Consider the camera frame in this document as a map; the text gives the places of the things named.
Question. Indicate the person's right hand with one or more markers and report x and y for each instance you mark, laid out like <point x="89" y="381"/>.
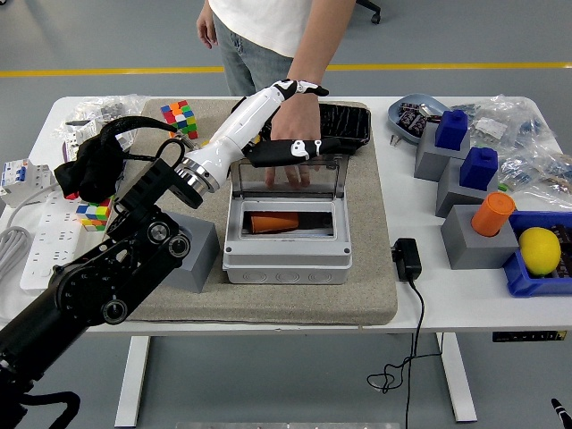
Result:
<point x="207" y="31"/>

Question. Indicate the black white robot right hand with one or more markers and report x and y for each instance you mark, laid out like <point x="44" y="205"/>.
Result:
<point x="563" y="410"/>

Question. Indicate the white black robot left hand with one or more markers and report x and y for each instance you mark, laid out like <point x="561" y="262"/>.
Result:
<point x="237" y="129"/>

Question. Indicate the person's left hand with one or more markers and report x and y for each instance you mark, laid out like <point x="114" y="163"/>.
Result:
<point x="297" y="118"/>

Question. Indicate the orange cylinder battery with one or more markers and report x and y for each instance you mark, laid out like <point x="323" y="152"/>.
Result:
<point x="272" y="222"/>
<point x="491" y="214"/>

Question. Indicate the grey block with round hole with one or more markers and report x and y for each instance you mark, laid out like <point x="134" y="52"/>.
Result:
<point x="473" y="250"/>
<point x="201" y="259"/>

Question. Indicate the grey electrical box clear lid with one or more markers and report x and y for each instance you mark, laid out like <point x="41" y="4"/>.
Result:
<point x="286" y="259"/>

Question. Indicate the person's right forearm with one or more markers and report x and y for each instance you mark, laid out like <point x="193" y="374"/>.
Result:
<point x="208" y="5"/>

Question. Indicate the person's left forearm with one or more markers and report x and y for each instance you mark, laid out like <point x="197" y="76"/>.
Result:
<point x="322" y="44"/>

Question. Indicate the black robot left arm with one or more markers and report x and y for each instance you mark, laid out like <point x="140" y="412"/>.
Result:
<point x="111" y="277"/>

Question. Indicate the blue square battery block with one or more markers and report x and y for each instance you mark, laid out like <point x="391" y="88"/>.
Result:
<point x="451" y="132"/>
<point x="479" y="170"/>

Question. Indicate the black plastic tray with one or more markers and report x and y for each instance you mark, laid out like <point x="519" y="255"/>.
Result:
<point x="348" y="125"/>

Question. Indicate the large colourful puzzle cube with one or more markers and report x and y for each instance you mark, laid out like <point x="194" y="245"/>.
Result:
<point x="179" y="114"/>

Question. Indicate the black table control panel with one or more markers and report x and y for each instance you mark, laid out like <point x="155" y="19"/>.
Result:
<point x="527" y="336"/>

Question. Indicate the light blue dish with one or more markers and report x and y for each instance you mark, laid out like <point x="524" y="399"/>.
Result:
<point x="394" y="114"/>

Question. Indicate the white table leg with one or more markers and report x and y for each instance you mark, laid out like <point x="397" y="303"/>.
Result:
<point x="132" y="389"/>
<point x="458" y="380"/>

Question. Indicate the clear bag of grey parts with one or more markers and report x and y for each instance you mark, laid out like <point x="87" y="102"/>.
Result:
<point x="120" y="105"/>

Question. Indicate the dark purple packet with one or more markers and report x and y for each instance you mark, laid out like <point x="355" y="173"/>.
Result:
<point x="412" y="121"/>

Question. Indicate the brown silver packet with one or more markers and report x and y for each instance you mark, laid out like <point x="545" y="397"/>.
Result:
<point x="430" y="112"/>

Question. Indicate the blue plastic bin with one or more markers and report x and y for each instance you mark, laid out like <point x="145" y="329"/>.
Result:
<point x="523" y="281"/>

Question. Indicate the grey block with square hole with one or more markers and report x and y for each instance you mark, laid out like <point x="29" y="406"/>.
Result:
<point x="453" y="196"/>
<point x="431" y="161"/>

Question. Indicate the black cloth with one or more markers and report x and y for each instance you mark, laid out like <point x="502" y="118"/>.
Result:
<point x="89" y="170"/>

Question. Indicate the white labelled packet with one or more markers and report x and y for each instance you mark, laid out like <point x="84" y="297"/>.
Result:
<point x="80" y="132"/>

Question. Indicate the yellow lemon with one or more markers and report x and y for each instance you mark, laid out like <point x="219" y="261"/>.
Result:
<point x="540" y="250"/>

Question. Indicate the small colourful puzzle cube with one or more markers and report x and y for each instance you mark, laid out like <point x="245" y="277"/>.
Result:
<point x="91" y="214"/>

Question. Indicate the dark packets in bin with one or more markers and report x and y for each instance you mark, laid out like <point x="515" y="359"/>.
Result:
<point x="564" y="234"/>

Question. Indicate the black power adapter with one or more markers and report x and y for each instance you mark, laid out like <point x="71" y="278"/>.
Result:
<point x="407" y="259"/>

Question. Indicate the grey-brown fabric mat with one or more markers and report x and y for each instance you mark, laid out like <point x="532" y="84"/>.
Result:
<point x="313" y="304"/>

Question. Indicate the clear bag of blue parts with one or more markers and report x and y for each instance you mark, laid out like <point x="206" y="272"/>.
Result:
<point x="514" y="120"/>

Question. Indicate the small green connector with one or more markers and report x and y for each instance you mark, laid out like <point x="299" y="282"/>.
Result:
<point x="503" y="187"/>

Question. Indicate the white power strip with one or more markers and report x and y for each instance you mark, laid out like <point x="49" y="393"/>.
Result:
<point x="49" y="241"/>

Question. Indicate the white circuit breaker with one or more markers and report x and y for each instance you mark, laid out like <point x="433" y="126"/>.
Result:
<point x="22" y="179"/>

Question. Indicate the clear bag of mixed parts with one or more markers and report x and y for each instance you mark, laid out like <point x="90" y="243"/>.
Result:
<point x="545" y="172"/>

